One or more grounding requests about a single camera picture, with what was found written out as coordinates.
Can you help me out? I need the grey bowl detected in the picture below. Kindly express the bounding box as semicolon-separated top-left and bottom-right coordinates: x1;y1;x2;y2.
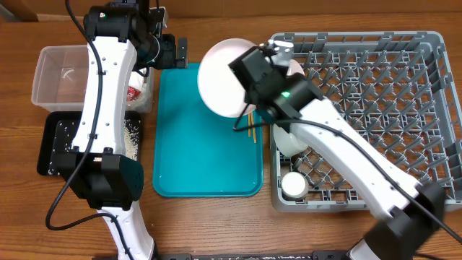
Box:
273;125;308;157

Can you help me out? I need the red snack wrapper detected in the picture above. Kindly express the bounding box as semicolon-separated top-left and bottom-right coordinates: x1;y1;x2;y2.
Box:
127;86;141;102

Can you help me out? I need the white napkin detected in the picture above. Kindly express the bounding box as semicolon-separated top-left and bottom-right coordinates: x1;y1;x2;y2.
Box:
128;71;147;92

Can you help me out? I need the cooked white rice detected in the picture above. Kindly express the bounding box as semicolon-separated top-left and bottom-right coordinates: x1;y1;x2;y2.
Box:
48;118;142;175

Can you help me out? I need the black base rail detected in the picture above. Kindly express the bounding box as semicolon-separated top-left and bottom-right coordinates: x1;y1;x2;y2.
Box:
158;250;349;260

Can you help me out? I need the clear plastic waste bin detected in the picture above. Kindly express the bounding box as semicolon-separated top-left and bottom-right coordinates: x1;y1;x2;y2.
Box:
31;45;154;113

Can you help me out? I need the grey dishwasher rack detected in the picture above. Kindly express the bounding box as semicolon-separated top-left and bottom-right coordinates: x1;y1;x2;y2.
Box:
274;31;461;211

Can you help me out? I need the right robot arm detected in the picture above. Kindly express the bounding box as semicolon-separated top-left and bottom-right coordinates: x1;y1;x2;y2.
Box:
228;45;445;259

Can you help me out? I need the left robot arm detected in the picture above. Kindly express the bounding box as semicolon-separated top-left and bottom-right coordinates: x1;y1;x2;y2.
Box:
57;0;188;259

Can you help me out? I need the large white plate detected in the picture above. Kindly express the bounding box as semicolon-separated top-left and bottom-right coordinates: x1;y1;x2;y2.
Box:
197;38;255;118

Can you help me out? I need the teal serving tray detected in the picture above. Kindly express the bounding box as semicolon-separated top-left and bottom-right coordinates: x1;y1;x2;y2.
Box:
152;64;263;197

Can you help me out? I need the white cup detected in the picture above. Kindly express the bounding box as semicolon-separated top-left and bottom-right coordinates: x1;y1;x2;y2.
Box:
281;172;309;200

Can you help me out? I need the black waste tray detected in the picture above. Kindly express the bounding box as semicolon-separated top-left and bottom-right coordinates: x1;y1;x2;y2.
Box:
37;111;142;176

